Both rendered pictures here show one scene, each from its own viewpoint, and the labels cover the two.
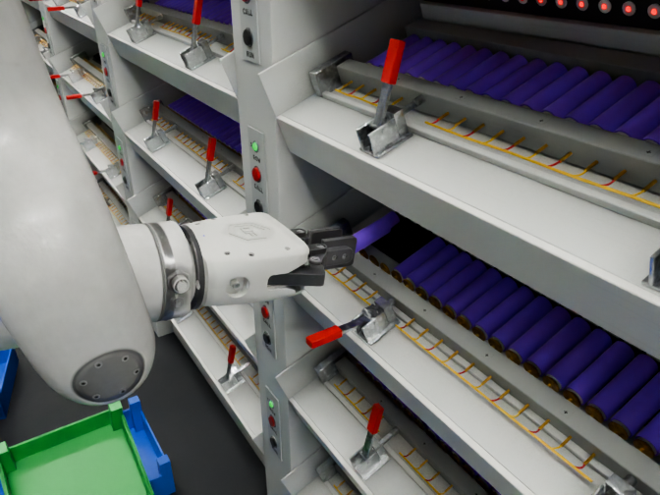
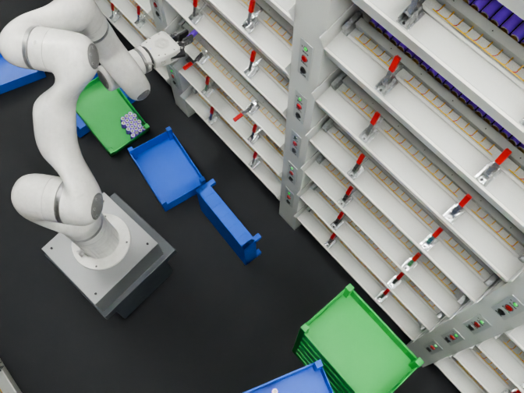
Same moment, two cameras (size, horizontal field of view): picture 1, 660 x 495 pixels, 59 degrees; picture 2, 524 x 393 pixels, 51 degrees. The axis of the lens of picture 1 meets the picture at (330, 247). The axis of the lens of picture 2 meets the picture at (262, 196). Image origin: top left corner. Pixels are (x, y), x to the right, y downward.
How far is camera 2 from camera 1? 136 cm
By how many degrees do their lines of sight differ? 38
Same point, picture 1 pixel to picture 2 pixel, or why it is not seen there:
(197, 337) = (127, 30)
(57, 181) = (129, 65)
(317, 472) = (192, 91)
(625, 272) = (242, 70)
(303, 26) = not seen: outside the picture
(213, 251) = (155, 55)
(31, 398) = not seen: hidden behind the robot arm
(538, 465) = (242, 97)
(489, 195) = (221, 44)
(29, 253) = (129, 79)
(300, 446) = (184, 83)
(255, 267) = (167, 57)
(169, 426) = not seen: hidden behind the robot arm
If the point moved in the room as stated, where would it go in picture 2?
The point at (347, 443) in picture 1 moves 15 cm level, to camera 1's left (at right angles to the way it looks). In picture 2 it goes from (200, 86) to (161, 90)
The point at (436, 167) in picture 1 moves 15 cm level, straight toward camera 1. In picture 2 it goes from (210, 31) to (205, 72)
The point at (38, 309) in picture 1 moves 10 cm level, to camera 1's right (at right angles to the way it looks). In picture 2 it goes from (132, 89) to (165, 85)
